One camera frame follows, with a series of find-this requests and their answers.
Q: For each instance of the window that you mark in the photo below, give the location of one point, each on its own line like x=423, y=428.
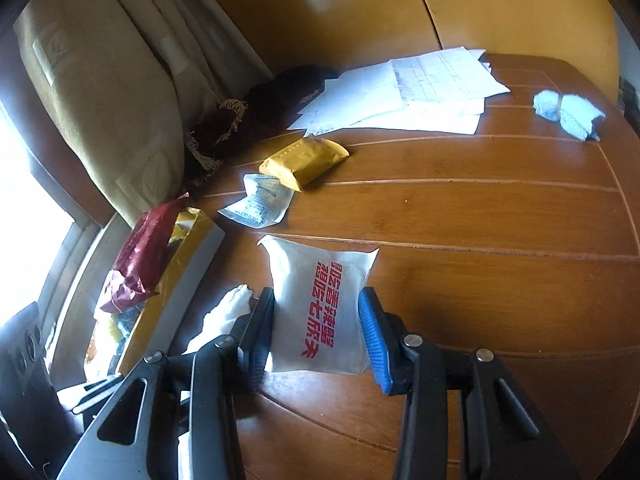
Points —
x=25, y=185

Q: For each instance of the yellow-edged cardboard box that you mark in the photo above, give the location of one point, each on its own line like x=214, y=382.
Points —
x=200, y=255

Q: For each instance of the white packet red print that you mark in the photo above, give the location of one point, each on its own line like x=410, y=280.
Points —
x=320, y=300

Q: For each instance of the dark fringed cloth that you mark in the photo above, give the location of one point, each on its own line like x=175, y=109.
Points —
x=265, y=100

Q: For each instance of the yellow plastic packet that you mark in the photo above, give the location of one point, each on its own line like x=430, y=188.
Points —
x=305, y=160

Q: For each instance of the beige curtain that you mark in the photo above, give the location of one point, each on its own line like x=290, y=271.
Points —
x=100, y=85

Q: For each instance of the red plastic packet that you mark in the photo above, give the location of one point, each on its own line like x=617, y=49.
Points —
x=145, y=250

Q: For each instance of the yellow wooden cabinet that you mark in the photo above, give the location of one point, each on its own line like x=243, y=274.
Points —
x=375, y=0

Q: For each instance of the white towel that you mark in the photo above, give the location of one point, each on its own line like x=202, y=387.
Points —
x=225, y=310

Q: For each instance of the small blue rolled cloth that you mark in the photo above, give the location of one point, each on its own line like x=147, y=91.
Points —
x=565, y=110

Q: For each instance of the white blue print packet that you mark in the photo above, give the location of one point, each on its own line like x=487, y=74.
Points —
x=255, y=205

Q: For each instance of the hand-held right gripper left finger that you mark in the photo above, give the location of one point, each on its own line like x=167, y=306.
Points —
x=257, y=355

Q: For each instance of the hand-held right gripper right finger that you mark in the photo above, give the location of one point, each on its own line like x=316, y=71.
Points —
x=375, y=345

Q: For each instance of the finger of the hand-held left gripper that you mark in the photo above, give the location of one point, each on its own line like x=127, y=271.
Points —
x=92, y=385
x=97, y=399

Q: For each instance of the pile of white paper sheets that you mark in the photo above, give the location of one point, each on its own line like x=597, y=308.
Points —
x=425, y=80

